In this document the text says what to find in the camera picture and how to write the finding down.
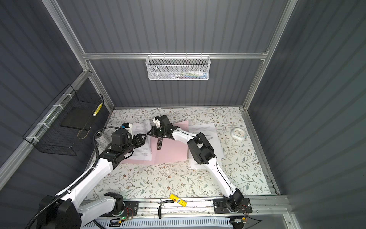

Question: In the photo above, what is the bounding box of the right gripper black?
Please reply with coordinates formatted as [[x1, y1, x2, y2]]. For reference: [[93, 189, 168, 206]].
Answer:
[[148, 126, 168, 138]]

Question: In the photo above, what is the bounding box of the pink file folder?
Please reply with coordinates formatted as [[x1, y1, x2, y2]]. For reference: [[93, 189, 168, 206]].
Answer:
[[122, 135, 188, 165]]

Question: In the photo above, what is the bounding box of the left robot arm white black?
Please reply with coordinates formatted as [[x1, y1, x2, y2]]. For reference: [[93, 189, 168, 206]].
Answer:
[[26, 127, 146, 229]]

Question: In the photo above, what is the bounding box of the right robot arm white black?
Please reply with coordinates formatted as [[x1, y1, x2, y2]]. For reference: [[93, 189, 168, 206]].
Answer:
[[147, 115, 244, 213]]

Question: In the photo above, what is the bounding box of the silver folder clip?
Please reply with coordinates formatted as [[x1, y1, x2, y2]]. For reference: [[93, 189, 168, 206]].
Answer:
[[156, 137, 163, 150]]

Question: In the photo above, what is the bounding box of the silver metal can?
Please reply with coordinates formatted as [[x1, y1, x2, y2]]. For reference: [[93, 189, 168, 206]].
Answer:
[[94, 131, 111, 149]]

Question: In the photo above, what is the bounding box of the yellow tube in basket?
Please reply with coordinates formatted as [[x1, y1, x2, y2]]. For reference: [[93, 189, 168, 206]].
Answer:
[[92, 102, 103, 116]]

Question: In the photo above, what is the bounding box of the black notebook in basket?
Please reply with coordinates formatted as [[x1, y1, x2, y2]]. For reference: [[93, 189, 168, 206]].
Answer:
[[60, 107, 96, 130]]

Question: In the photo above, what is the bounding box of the yellow marker pen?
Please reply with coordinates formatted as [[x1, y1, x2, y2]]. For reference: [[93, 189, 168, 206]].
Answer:
[[169, 194, 187, 207]]

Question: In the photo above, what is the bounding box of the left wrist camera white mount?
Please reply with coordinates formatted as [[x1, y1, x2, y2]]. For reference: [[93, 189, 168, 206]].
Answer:
[[121, 123, 133, 135]]

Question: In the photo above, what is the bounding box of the white wire mesh basket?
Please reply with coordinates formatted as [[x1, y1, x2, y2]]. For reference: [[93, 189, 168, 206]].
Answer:
[[145, 56, 211, 81]]

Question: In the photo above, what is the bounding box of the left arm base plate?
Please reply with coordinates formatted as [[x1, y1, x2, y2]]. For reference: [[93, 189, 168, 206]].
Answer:
[[101, 201, 139, 217]]

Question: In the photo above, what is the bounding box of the black wire basket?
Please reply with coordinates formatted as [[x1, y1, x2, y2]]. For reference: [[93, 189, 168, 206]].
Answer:
[[23, 86, 104, 156]]

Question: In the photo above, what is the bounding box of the left black corrugated cable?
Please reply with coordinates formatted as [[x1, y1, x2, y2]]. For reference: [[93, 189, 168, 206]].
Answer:
[[25, 126, 124, 229]]

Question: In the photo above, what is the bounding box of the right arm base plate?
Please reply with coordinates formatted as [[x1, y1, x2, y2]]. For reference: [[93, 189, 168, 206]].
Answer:
[[213, 198, 253, 214]]

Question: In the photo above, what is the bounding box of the aluminium front rail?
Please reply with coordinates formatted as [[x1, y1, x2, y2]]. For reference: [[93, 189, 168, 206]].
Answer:
[[124, 195, 293, 218]]

